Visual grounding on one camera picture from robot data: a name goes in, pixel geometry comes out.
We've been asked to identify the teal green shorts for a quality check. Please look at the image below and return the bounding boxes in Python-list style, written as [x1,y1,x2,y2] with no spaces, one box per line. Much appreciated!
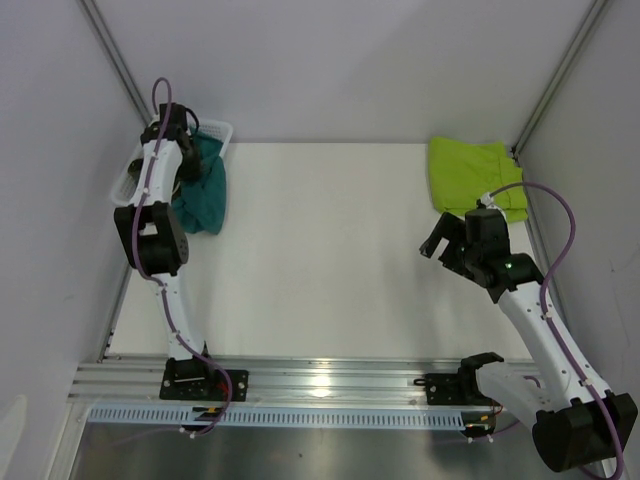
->
[172,133,227,235]

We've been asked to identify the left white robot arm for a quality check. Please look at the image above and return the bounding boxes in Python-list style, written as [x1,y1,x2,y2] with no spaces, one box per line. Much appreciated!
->
[114,101,217,400]

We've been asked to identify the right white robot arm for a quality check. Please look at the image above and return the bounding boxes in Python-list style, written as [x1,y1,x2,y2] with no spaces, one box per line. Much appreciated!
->
[420,209,638,472]

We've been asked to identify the lime green folded shorts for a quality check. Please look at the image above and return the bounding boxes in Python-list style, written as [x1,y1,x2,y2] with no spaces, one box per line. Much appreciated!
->
[426,137,528,223]

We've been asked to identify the white plastic basket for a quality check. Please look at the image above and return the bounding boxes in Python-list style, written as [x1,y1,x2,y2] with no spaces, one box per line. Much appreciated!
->
[110,120,234,207]

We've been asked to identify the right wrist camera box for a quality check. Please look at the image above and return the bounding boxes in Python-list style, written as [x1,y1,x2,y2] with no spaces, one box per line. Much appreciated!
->
[464,208,511,257]

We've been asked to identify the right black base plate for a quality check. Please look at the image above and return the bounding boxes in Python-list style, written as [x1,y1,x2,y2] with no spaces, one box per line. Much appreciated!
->
[413,372,484,406]

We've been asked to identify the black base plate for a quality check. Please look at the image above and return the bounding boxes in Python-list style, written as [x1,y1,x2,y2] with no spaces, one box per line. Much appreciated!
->
[159,358,249,402]
[413,372,484,406]

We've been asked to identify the left aluminium corner post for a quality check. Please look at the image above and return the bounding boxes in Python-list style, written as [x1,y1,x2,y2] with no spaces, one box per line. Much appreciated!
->
[77,0,151,125]

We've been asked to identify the aluminium corner post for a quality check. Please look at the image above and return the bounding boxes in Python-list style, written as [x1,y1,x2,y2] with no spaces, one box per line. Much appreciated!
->
[510,0,615,159]
[77,0,151,125]

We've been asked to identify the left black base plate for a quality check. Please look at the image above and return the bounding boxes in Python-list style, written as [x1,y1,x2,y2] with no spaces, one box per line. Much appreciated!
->
[159,358,249,402]

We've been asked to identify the aluminium mounting rail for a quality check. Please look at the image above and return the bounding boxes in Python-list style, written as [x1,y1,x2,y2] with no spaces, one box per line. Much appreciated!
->
[67,355,541,404]

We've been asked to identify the right aluminium corner post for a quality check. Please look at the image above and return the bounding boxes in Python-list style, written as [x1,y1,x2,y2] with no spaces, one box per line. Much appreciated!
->
[510,0,615,159]

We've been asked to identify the white slotted cable duct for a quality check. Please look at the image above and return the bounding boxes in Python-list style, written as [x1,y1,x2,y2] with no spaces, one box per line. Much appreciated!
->
[87,403,465,431]

